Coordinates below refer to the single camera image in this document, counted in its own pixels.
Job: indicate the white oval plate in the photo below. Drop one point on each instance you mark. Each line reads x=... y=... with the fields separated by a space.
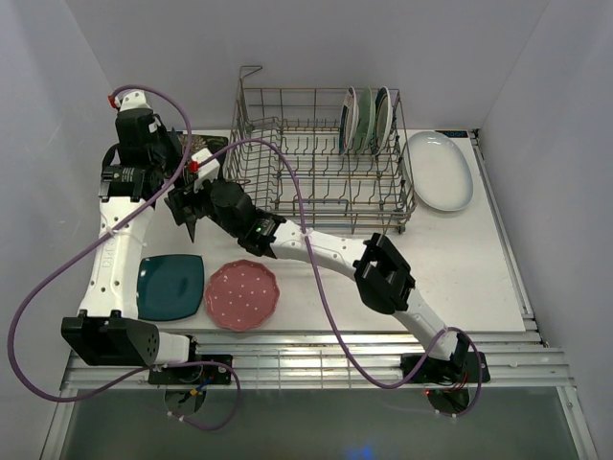
x=441 y=176

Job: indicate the green floral plate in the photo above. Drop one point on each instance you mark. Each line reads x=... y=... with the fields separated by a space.
x=366 y=121

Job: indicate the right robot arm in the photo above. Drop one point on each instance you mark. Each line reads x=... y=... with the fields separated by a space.
x=382 y=275

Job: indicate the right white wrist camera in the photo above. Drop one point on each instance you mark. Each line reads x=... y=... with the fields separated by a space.
x=202 y=167

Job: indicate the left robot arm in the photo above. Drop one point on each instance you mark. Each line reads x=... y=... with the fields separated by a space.
x=107 y=330

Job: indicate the pink dotted scalloped plate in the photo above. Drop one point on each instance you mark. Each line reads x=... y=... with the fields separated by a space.
x=241 y=296

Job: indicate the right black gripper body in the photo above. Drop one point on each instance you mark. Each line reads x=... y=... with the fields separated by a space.
x=200 y=204

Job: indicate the grey wire dish rack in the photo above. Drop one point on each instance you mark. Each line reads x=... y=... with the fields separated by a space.
x=291 y=162

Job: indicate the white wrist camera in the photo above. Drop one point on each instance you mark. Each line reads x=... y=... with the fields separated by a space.
x=136 y=99
x=202 y=167

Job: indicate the black floral square plate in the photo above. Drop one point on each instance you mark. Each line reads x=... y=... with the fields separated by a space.
x=204 y=145

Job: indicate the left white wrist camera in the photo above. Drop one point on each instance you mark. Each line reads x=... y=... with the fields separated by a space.
x=136 y=99

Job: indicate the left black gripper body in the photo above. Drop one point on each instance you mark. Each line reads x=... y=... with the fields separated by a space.
x=166 y=152

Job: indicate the green red rimmed white plate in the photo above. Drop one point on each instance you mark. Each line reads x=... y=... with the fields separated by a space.
x=383 y=119

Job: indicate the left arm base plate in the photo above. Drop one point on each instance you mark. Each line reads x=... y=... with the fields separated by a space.
x=195 y=375

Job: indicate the dark teal plate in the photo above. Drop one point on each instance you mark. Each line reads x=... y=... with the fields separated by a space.
x=170 y=287

